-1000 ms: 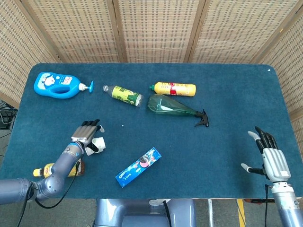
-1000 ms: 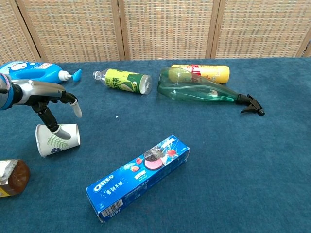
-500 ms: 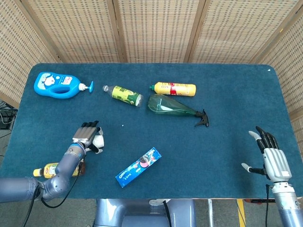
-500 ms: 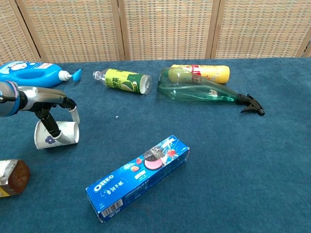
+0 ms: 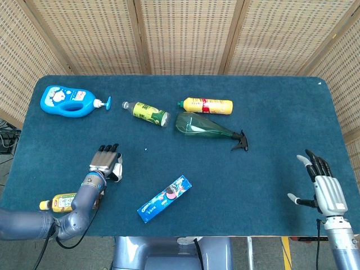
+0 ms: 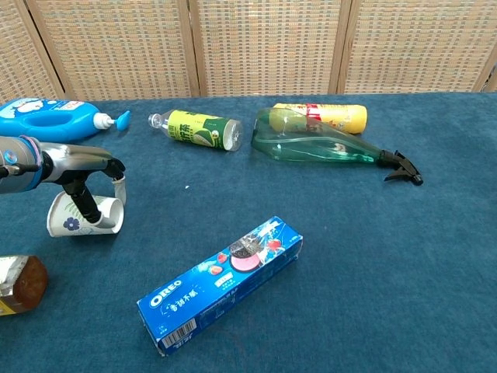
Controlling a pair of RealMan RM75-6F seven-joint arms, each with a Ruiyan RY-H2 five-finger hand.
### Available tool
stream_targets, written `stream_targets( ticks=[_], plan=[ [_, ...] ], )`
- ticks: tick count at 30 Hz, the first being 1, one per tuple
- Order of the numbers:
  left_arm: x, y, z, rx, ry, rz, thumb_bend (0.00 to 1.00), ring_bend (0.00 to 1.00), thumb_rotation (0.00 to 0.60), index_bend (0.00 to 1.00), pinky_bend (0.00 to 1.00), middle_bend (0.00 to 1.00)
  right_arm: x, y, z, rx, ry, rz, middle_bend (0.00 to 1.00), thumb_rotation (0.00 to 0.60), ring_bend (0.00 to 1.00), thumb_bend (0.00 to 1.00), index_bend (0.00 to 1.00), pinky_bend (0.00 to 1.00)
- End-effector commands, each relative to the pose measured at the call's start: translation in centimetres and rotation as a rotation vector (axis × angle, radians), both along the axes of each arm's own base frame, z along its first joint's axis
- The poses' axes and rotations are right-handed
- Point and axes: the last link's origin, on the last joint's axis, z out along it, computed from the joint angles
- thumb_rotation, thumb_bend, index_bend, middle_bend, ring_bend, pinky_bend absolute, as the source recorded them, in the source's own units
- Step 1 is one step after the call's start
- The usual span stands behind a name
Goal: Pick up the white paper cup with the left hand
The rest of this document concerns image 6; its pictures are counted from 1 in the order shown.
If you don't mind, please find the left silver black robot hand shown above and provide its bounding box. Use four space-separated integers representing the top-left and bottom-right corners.
38 141 127 225

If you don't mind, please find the green label tea bottle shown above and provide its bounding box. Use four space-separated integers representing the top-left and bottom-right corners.
147 109 245 152

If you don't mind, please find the blue felt table cover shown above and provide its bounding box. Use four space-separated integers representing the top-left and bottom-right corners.
0 92 497 373

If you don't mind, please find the woven bamboo folding screen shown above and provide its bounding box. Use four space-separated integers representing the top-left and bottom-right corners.
0 0 497 103

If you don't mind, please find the blue Oreo cookie box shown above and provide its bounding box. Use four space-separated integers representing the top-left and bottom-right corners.
136 215 304 357

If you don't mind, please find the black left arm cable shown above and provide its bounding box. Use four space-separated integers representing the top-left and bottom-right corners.
0 163 40 179

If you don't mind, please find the yellow plastic bottle red label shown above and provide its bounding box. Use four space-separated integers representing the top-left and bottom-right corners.
271 102 368 135

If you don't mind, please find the blue detergent pump bottle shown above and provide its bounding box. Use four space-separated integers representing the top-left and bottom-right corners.
0 98 132 144

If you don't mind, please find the green transparent spray bottle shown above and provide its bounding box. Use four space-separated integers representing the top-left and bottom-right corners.
250 107 425 187

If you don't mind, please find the white floral paper cup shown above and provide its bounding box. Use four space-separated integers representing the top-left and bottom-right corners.
46 190 125 238

